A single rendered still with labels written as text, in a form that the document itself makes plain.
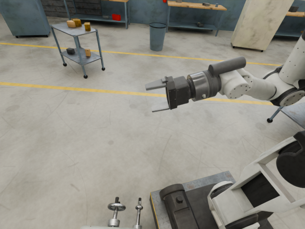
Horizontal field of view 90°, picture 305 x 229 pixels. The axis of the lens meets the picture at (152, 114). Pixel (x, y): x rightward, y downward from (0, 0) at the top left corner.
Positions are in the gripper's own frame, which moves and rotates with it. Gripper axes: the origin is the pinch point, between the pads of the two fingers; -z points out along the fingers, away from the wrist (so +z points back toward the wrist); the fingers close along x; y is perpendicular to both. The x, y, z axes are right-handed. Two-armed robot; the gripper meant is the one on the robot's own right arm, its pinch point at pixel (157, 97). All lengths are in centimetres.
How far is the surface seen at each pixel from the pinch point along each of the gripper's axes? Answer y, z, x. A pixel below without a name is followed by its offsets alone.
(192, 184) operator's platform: 6, 14, -113
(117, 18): -603, -47, -176
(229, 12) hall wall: -584, 384, -253
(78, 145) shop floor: -76, -111, -131
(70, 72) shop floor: -273, -158, -141
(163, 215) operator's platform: 24, -15, -103
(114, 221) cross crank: 23, -41, -68
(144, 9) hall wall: -663, 61, -191
